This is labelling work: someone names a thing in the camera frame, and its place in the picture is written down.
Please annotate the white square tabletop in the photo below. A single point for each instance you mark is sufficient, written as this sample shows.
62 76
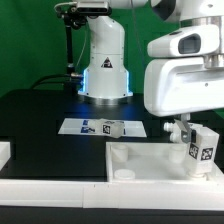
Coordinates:
146 162

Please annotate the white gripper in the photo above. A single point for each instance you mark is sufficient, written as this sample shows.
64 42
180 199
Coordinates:
184 85

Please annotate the black camera on stand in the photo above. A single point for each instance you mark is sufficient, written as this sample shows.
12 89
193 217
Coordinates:
74 15

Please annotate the white U-shaped fence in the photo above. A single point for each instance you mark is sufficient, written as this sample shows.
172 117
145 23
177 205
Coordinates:
206 193

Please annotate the white tag base sheet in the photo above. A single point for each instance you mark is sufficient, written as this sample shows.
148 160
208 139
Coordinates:
74 126

